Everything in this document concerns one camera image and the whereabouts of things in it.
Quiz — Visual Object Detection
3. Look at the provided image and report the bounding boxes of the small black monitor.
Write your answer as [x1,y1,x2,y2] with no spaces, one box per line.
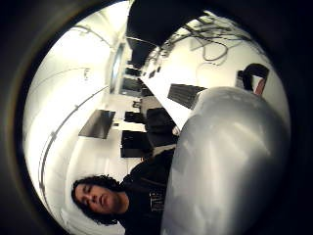
[126,37,157,69]

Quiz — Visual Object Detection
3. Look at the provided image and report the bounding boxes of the black wall screen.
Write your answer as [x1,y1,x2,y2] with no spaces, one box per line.
[77,109,116,140]

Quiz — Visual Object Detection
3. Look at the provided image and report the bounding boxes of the grey ceiling rail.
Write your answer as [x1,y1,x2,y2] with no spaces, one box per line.
[38,85,111,197]

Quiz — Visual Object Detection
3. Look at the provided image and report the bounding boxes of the large black monitor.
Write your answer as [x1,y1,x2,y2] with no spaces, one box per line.
[125,0,209,47]

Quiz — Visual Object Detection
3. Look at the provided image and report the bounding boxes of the black and red headset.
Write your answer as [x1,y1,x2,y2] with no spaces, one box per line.
[240,63,271,97]

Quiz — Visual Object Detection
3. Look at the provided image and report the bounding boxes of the black keyboard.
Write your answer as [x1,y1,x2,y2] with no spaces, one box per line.
[166,83,207,111]

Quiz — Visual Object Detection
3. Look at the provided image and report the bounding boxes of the the person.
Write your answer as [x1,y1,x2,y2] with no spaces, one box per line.
[70,148,177,235]

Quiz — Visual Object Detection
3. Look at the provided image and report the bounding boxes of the tangle of grey cables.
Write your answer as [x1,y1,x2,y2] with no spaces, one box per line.
[161,13,263,64]

